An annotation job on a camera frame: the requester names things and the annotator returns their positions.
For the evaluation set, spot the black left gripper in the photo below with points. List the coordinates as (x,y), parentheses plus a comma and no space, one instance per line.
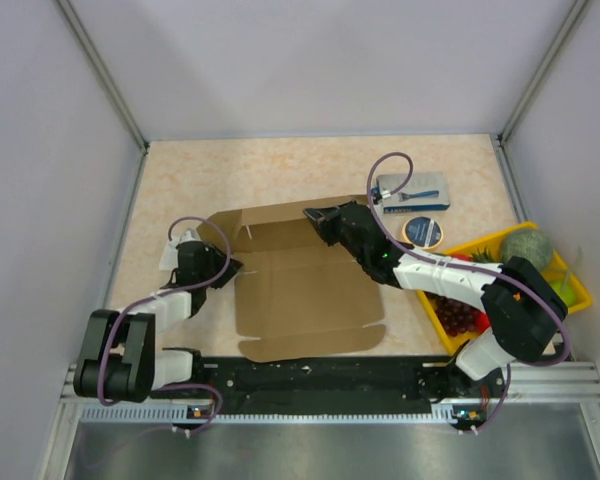
(232,267)

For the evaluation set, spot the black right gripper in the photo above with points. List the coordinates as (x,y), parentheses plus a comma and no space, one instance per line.
(327,218)

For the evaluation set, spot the brown cardboard box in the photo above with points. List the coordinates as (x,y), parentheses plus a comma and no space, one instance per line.
(295,296)

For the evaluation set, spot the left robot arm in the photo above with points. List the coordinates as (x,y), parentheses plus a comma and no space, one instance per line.
(119,359)

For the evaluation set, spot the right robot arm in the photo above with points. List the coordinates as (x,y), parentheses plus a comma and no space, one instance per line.
(524,311)

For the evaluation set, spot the razor blister pack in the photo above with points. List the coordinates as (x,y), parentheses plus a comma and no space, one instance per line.
(424,192)

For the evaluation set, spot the dark red grape bunch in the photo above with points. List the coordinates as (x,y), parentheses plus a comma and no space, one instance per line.
(455,317)

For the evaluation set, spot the red apple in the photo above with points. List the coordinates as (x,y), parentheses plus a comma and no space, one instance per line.
(482,322)

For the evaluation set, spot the green melon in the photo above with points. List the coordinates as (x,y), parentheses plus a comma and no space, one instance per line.
(531,244)

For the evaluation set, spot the yellow plastic tray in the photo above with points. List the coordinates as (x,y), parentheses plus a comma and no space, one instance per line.
(557,270)

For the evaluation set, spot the light green fruit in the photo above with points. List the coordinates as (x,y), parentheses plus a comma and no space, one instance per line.
(566,293)

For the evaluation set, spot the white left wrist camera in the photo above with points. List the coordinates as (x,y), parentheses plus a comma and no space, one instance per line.
(169,257)

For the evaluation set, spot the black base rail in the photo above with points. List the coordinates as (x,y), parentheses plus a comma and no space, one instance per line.
(342,385)

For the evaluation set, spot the aluminium frame post left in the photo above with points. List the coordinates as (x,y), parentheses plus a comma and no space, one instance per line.
(101,72)

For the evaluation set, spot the aluminium frame post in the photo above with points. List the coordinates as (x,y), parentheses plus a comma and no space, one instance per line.
(101,72)
(574,17)

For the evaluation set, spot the aluminium frame post right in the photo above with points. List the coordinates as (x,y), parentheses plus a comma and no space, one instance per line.
(574,17)

